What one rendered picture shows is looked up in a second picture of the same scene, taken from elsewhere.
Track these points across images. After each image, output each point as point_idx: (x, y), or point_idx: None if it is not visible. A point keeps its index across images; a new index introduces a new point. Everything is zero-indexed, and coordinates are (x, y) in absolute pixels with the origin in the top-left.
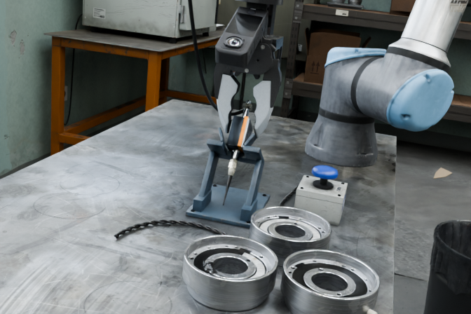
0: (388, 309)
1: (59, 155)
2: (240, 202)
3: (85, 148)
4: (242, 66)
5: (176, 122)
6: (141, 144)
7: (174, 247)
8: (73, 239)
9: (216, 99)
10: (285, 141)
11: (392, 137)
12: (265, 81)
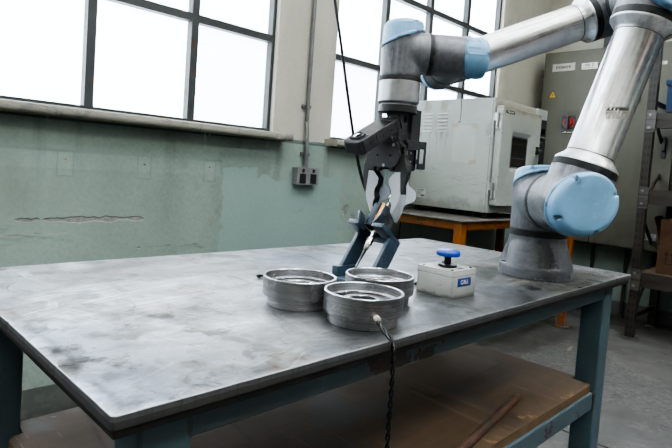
0: (413, 332)
1: (280, 248)
2: None
3: (303, 248)
4: (361, 152)
5: (401, 246)
6: None
7: None
8: (229, 274)
9: (365, 190)
10: (488, 263)
11: (623, 274)
12: (396, 172)
